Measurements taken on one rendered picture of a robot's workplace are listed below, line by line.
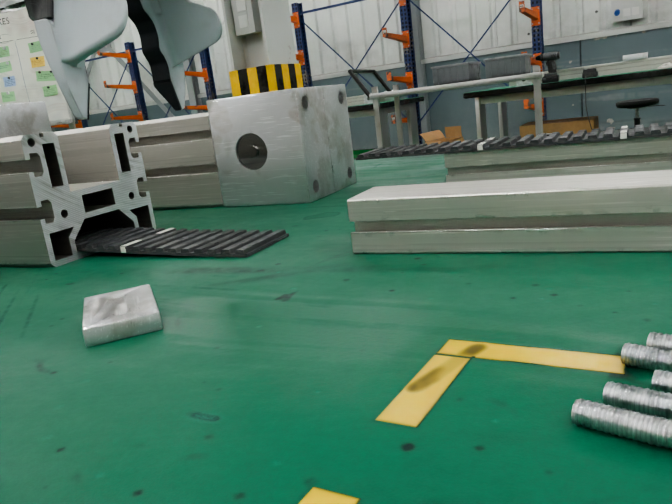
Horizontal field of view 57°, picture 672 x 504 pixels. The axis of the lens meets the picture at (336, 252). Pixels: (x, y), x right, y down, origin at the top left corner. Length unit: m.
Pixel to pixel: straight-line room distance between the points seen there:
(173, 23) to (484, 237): 0.26
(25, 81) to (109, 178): 5.76
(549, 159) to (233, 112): 0.26
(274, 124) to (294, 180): 0.05
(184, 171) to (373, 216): 0.31
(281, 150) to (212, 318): 0.28
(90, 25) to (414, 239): 0.21
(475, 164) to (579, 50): 7.55
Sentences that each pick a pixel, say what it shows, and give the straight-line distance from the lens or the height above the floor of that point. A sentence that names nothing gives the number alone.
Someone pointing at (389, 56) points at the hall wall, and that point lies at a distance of 8.78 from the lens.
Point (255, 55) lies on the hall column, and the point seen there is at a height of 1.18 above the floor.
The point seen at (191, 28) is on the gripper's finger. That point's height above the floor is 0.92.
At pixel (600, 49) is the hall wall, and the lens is 8.00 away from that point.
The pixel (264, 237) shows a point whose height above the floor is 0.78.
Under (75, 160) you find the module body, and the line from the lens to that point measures 0.51.
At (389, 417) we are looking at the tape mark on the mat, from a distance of 0.17.
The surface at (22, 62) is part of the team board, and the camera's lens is 6.24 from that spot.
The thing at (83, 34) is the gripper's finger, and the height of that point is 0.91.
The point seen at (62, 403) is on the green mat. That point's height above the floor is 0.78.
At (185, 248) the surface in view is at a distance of 0.39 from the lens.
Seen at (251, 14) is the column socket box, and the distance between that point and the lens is 3.85.
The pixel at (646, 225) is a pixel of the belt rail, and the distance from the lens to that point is 0.30.
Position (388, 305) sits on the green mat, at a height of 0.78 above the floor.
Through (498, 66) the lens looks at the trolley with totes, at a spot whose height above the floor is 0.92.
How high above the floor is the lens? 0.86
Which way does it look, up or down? 14 degrees down
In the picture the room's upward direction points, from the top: 7 degrees counter-clockwise
